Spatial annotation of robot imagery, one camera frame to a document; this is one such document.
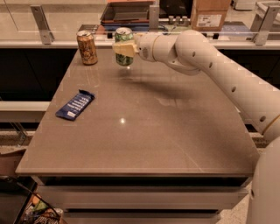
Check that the right metal glass bracket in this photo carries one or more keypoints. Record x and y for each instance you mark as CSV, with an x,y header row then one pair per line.
x,y
264,30

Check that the dark metal tray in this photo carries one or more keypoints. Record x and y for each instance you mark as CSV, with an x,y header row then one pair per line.
x,y
134,12

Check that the metal glass bracket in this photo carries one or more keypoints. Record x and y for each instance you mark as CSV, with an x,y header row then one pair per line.
x,y
44,30
264,30
153,17

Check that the green soda can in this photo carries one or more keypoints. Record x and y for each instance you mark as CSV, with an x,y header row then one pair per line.
x,y
123,34

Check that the grey drawer cabinet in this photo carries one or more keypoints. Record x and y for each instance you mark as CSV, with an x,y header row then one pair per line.
x,y
138,204

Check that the blue snack bar wrapper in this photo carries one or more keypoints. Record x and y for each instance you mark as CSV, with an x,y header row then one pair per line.
x,y
73,108

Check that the snack bag in bin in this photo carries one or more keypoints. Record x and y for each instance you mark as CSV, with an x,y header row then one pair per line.
x,y
39,212

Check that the orange soda can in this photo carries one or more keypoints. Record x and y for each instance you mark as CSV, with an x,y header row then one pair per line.
x,y
87,48

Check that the cardboard box with label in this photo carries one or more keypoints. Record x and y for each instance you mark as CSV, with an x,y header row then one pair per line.
x,y
209,15

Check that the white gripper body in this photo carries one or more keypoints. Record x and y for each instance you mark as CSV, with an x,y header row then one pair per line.
x,y
144,46

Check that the black bin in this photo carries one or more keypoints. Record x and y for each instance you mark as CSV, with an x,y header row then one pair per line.
x,y
13,197

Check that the middle metal glass bracket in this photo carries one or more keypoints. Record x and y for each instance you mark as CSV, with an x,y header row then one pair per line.
x,y
153,17

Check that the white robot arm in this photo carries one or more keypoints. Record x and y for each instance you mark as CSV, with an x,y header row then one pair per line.
x,y
189,53

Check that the left metal glass bracket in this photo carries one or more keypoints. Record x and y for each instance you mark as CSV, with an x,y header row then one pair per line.
x,y
44,30

